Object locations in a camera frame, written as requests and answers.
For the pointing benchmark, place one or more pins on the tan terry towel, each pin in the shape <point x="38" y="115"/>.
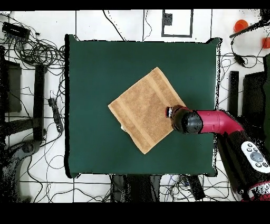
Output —
<point x="143" y="105"/>

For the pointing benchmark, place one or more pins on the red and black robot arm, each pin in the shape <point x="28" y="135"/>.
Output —
<point x="217" y="122"/>

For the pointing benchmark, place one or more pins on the black flat panel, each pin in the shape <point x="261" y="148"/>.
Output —
<point x="253" y="95"/>
<point x="12" y="88"/>

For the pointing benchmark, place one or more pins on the black upright bar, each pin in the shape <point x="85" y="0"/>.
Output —
<point x="233" y="90"/>
<point x="39" y="101"/>

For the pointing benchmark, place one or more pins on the black power adapter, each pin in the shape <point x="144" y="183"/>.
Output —
<point x="240" y="60"/>

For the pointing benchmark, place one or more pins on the dark green table cloth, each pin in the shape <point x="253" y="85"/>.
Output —
<point x="95" y="74"/>

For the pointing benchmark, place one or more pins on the dark grey square block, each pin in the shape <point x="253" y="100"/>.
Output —
<point x="167" y="19"/>

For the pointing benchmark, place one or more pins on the dark green cloth piece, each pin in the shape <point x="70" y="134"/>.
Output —
<point x="266" y="95"/>

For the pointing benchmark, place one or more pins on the black rod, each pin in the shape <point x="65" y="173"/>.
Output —
<point x="244" y="30"/>

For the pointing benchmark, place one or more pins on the orange cup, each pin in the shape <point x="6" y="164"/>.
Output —
<point x="240" y="25"/>

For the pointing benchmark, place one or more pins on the orange block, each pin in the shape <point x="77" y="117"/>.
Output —
<point x="266" y="43"/>

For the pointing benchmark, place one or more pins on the black power strip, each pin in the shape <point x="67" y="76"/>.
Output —
<point x="56" y="115"/>

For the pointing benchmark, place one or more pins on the grey chair base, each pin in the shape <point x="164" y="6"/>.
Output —
<point x="27" y="148"/>

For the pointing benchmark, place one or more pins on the black electronics box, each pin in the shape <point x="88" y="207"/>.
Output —
<point x="15" y="30"/>

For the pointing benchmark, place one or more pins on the grey square frame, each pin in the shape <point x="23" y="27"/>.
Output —
<point x="177" y="35"/>

